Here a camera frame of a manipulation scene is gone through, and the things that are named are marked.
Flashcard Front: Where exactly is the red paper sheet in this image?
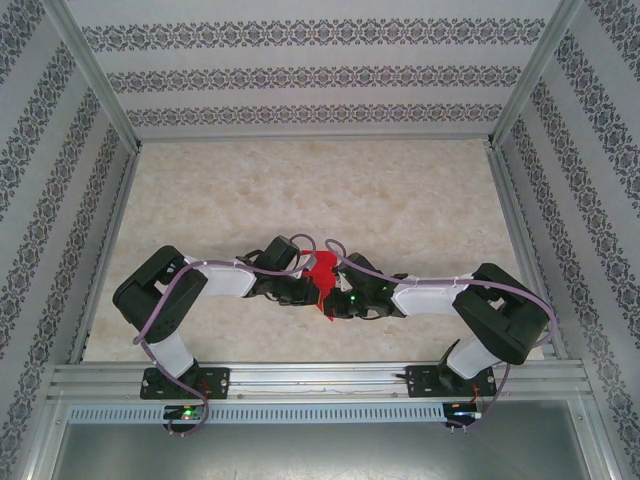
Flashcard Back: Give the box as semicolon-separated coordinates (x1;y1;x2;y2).
299;249;351;324

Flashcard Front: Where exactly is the grey metal sheet panel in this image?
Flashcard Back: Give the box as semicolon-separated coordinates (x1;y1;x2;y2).
49;423;609;480

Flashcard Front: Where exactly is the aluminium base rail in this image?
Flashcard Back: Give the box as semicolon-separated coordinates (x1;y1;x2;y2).
47;362;594;401

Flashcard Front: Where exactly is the grey slotted cable duct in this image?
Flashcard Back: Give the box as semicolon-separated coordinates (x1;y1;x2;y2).
67;403;446;425

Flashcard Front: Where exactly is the aluminium frame crossbeam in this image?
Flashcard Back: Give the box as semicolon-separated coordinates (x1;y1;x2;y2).
134;130;494;144

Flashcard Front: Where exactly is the aluminium frame side rail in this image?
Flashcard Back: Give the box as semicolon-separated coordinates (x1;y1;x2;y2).
487;147;569;361
67;149;141;364

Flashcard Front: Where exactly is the aluminium frame post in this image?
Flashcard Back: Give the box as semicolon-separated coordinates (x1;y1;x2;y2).
42;0;141;151
569;397;625;480
487;0;586;149
14;394;69;480

